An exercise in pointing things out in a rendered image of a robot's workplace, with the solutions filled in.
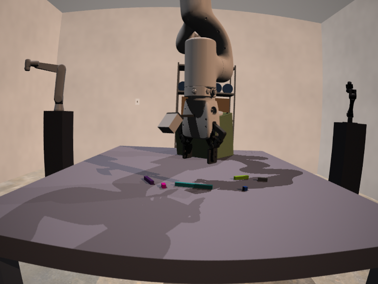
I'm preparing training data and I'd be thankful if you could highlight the turquoise rod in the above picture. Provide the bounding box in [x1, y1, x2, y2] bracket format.
[175, 182, 213, 190]

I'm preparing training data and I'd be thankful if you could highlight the purple rod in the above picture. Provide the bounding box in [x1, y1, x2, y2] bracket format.
[144, 176, 154, 185]

